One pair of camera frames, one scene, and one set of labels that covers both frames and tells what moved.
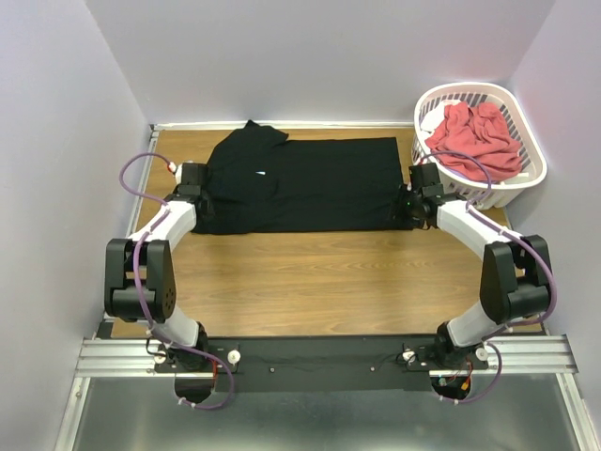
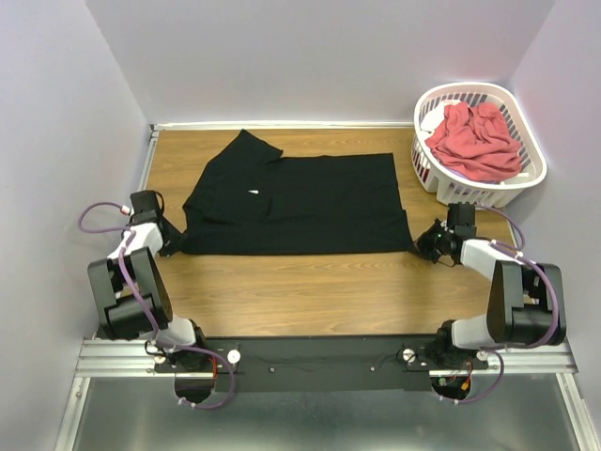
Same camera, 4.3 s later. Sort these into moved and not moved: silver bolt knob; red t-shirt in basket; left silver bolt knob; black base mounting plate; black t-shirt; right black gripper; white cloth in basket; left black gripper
Moved: left black gripper; black t-shirt; right black gripper
Not moved: black base mounting plate; silver bolt knob; white cloth in basket; left silver bolt knob; red t-shirt in basket
